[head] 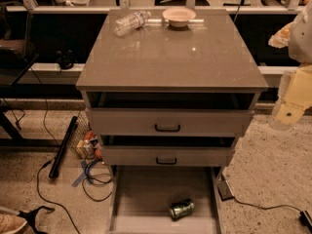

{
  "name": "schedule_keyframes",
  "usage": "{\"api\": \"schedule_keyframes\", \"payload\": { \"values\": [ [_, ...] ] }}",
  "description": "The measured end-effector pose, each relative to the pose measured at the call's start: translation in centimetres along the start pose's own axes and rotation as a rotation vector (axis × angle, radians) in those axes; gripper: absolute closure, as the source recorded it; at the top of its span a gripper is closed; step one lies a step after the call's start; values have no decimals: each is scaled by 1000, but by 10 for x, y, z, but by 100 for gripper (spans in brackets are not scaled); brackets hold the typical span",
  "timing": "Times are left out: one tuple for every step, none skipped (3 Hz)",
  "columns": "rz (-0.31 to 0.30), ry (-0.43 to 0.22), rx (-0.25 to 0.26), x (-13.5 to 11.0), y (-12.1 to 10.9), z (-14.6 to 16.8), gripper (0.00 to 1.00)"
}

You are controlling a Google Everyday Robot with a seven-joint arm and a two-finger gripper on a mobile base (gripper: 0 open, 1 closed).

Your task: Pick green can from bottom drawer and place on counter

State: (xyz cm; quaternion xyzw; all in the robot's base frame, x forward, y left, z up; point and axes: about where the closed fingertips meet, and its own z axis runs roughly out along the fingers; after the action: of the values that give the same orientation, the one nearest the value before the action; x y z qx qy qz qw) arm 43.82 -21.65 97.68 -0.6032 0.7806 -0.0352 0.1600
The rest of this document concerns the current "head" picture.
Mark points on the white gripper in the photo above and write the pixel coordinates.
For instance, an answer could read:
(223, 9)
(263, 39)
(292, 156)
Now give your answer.
(302, 41)

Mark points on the green soda can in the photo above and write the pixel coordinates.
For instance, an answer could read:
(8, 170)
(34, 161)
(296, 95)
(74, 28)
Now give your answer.
(181, 209)

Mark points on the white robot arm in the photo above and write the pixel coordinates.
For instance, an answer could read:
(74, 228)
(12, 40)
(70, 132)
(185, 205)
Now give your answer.
(300, 43)

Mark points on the grey drawer cabinet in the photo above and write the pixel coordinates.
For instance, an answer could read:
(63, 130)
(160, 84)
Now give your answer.
(204, 66)

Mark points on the grey middle drawer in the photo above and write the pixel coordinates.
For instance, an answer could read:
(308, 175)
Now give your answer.
(167, 156)

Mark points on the grey open bottom drawer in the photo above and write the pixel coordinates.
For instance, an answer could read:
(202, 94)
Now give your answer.
(142, 197)

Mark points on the grey top drawer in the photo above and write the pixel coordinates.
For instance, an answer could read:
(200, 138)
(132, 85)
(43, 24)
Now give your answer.
(162, 122)

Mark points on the black power adapter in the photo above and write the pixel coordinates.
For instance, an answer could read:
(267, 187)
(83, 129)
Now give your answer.
(224, 190)

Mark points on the clear plastic water bottle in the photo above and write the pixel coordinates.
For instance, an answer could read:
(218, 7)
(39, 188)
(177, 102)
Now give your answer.
(131, 22)

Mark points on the black tube on floor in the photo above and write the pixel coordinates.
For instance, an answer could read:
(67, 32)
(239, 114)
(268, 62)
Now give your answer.
(54, 171)

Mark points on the black chair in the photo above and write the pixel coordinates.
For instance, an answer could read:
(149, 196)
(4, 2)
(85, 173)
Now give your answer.
(16, 55)

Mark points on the black tripod stand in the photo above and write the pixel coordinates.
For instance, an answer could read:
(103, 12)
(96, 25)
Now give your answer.
(29, 217)

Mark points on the tan shoe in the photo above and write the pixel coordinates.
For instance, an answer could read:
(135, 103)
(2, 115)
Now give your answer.
(11, 224)

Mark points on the wire basket with items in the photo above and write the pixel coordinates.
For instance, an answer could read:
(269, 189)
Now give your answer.
(84, 142)

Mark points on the black clamp on rail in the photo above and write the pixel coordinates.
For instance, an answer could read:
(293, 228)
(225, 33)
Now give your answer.
(65, 61)

